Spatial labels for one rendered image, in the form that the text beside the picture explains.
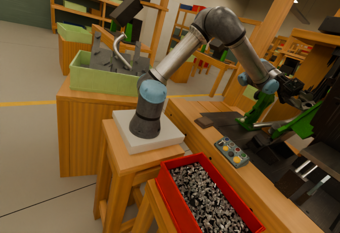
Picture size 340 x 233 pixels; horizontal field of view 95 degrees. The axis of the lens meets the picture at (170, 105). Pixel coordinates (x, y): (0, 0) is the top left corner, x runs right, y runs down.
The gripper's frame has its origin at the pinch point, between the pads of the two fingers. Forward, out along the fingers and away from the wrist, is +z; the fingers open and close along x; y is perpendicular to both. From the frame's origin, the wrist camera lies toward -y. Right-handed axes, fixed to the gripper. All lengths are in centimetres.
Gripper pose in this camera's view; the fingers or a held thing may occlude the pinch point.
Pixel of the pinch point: (307, 108)
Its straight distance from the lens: 99.4
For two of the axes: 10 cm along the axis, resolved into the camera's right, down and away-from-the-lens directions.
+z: 3.6, 7.3, -5.8
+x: 8.8, -4.8, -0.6
